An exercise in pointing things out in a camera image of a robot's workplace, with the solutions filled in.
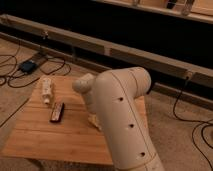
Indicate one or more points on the white plastic bottle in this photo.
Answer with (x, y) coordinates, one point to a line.
(47, 90)

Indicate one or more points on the black power adapter box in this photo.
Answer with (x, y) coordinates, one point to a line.
(27, 66)

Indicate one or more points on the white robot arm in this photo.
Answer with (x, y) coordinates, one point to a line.
(111, 97)

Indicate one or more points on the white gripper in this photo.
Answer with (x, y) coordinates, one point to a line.
(89, 103)

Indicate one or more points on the black remote control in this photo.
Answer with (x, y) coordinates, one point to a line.
(57, 112)

